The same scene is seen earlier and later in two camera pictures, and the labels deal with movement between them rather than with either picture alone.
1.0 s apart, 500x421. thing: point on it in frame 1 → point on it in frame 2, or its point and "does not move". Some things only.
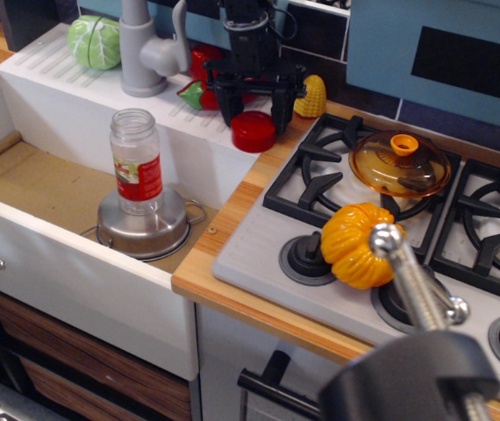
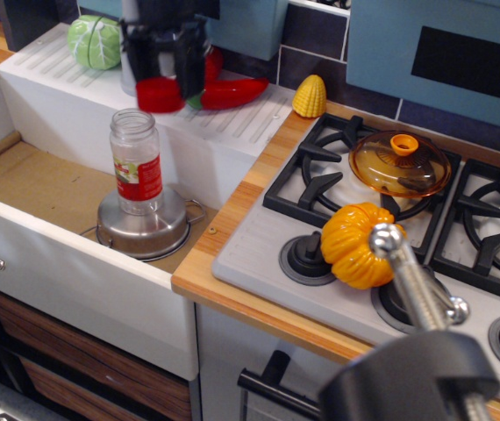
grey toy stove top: (464, 210) does not move
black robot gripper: (254, 64) → (163, 21)
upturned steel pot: (146, 237) does not move
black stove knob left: (303, 261) does not move
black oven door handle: (268, 383) does not move
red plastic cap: (253, 132) → (159, 95)
